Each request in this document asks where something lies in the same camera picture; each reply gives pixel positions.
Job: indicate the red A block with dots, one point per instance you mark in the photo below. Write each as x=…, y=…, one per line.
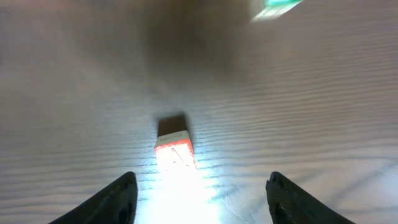
x=174, y=151

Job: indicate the green N block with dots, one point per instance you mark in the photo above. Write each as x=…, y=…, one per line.
x=261, y=10

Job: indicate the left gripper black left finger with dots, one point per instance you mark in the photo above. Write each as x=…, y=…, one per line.
x=114, y=204

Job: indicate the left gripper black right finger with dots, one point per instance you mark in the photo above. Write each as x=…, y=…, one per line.
x=290, y=204

